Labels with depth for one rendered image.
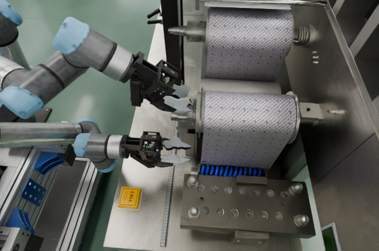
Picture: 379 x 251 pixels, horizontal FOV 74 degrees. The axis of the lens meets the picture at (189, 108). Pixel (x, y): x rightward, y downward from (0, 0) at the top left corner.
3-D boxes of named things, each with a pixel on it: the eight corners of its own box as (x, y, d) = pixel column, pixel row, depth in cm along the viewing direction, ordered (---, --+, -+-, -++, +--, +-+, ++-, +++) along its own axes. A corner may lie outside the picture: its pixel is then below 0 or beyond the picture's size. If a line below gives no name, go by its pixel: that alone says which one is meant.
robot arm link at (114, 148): (111, 162, 82) (117, 140, 87) (125, 163, 82) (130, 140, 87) (105, 152, 76) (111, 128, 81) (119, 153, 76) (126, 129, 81)
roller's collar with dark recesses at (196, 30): (188, 32, 85) (188, 16, 79) (206, 33, 84) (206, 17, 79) (186, 45, 81) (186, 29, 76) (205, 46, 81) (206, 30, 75)
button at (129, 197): (123, 188, 95) (121, 186, 93) (141, 189, 94) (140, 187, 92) (118, 207, 91) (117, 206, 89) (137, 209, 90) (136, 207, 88)
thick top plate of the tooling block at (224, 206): (184, 179, 90) (184, 173, 85) (299, 187, 88) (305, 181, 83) (180, 228, 80) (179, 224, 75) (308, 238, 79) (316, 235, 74)
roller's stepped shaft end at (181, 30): (169, 31, 83) (168, 22, 80) (187, 31, 82) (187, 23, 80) (167, 37, 81) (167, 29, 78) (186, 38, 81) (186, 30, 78)
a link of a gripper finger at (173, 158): (188, 161, 75) (158, 155, 76) (188, 169, 80) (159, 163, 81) (190, 152, 77) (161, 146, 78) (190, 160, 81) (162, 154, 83)
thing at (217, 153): (200, 163, 88) (202, 137, 73) (268, 168, 87) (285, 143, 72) (200, 165, 87) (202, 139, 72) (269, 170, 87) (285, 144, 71)
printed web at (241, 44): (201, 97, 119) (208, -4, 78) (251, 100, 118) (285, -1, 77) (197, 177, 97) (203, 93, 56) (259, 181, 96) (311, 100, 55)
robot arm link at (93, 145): (86, 140, 88) (77, 127, 81) (117, 142, 88) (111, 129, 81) (78, 161, 83) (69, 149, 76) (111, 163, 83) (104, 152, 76)
